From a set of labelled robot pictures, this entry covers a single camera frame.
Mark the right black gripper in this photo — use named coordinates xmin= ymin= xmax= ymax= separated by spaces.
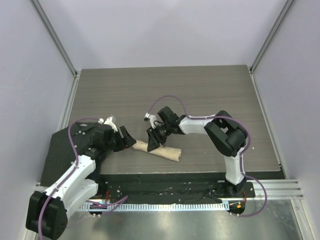
xmin=147 ymin=123 xmax=172 ymax=153

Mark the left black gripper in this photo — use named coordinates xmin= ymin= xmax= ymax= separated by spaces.
xmin=104 ymin=126 xmax=136 ymax=153

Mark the beige cloth napkin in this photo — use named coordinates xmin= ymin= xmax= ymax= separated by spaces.
xmin=132 ymin=140 xmax=182 ymax=162

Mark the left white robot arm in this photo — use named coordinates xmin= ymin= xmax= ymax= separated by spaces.
xmin=25 ymin=122 xmax=136 ymax=240

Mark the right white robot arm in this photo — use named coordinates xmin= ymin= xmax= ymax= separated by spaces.
xmin=144 ymin=106 xmax=248 ymax=198

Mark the dark striped button shirt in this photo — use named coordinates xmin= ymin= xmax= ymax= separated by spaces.
xmin=40 ymin=122 xmax=99 ymax=187

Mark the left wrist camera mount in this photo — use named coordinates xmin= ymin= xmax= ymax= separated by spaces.
xmin=98 ymin=115 xmax=118 ymax=132

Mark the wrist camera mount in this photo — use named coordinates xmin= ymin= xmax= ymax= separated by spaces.
xmin=98 ymin=115 xmax=118 ymax=132
xmin=143 ymin=112 xmax=157 ymax=129

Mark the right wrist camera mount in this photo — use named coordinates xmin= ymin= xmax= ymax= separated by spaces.
xmin=143 ymin=112 xmax=157 ymax=129

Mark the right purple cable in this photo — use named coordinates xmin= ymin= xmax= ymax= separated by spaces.
xmin=147 ymin=94 xmax=268 ymax=218

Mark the purple cable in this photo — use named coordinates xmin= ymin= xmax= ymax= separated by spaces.
xmin=147 ymin=94 xmax=268 ymax=218
xmin=37 ymin=116 xmax=129 ymax=240

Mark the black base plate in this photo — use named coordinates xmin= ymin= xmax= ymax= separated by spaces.
xmin=97 ymin=172 xmax=256 ymax=205

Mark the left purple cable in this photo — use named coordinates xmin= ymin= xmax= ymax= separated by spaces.
xmin=37 ymin=116 xmax=129 ymax=240

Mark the white slotted cable duct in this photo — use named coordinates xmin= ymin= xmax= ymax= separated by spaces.
xmin=77 ymin=201 xmax=230 ymax=212

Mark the aluminium front rail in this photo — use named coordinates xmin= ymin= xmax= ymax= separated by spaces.
xmin=248 ymin=179 xmax=304 ymax=201

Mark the left aluminium frame post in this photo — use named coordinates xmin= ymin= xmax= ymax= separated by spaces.
xmin=29 ymin=0 xmax=78 ymax=77

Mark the aluminium frame post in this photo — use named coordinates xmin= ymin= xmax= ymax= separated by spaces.
xmin=249 ymin=0 xmax=296 ymax=74
xmin=29 ymin=0 xmax=78 ymax=77

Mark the right aluminium frame post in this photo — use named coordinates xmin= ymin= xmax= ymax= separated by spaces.
xmin=249 ymin=0 xmax=296 ymax=74

